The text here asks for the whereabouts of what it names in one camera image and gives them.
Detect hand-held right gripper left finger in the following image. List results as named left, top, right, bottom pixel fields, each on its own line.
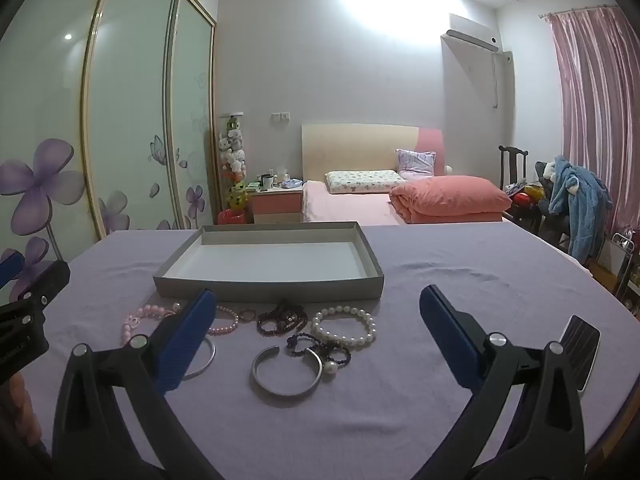
left=52, top=289, right=231, bottom=480

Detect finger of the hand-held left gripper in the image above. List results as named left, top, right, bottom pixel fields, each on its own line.
left=9, top=259, right=71, bottom=313
left=0, top=252, right=26, bottom=288

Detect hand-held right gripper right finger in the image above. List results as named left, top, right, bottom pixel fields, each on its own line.
left=419, top=285, right=587, bottom=480

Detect thin round silver bangle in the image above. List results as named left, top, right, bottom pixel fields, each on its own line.
left=181, top=336, right=217, bottom=380

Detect small pink pearl bracelet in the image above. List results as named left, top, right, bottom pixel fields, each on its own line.
left=207, top=305, right=240, bottom=336

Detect large pink bead bracelet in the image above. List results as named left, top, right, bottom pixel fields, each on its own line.
left=121, top=302, right=182, bottom=346

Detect silver cuff bangle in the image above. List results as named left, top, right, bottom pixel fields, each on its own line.
left=251, top=345, right=323, bottom=395

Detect white pearl bracelet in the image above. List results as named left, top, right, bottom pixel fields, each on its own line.
left=311, top=306, right=377, bottom=348

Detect dark red bead bracelet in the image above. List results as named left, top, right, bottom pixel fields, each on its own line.
left=256, top=299, right=309, bottom=338

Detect black bead tie with pearl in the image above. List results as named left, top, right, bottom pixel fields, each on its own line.
left=286, top=332, right=352, bottom=377

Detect grey cardboard tray box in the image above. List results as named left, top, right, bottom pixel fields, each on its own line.
left=152, top=221, right=385, bottom=305

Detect person's left hand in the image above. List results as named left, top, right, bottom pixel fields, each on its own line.
left=0, top=372, right=43, bottom=448

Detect purple bed sheet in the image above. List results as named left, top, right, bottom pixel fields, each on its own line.
left=20, top=220, right=640, bottom=480

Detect black smartphone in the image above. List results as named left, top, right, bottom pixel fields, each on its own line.
left=561, top=315, right=601, bottom=392

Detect folded pink quilt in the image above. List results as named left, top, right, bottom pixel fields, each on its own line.
left=389, top=176, right=514, bottom=224

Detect bed with pink sheet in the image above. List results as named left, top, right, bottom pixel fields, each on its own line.
left=302, top=180, right=516, bottom=226

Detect red and yellow toys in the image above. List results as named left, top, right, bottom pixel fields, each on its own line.
left=505, top=184, right=547, bottom=209

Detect pink and beige nightstand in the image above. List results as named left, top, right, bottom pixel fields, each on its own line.
left=247, top=187, right=304, bottom=224

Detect white floral pillow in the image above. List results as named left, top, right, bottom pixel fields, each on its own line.
left=325, top=170, right=409, bottom=195

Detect purple patterned pillow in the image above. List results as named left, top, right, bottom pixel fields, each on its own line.
left=396, top=149, right=437, bottom=181

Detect dark wooden chair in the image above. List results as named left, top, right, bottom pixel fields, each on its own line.
left=498, top=144, right=545, bottom=234

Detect floral glass door wardrobe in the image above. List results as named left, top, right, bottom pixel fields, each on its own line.
left=0, top=0, right=222, bottom=306

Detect blue fleece garment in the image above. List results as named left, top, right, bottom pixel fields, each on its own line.
left=547, top=155, right=614, bottom=262

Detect beige and pink headboard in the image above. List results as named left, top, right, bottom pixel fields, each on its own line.
left=301, top=122, right=444, bottom=184

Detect white air conditioner pipe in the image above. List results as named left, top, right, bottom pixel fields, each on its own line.
left=491, top=50, right=517, bottom=161

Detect pink curtain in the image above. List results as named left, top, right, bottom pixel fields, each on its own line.
left=545, top=5, right=632, bottom=243

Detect white air conditioner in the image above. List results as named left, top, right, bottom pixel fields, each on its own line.
left=440, top=12, right=501, bottom=54

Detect curtain rod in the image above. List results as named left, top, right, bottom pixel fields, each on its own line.
left=538, top=3, right=622, bottom=18

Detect hanging plush toy string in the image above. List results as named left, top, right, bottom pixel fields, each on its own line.
left=218, top=112, right=249, bottom=211

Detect white wire rack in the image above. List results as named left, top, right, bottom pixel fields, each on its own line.
left=609, top=225, right=640, bottom=313

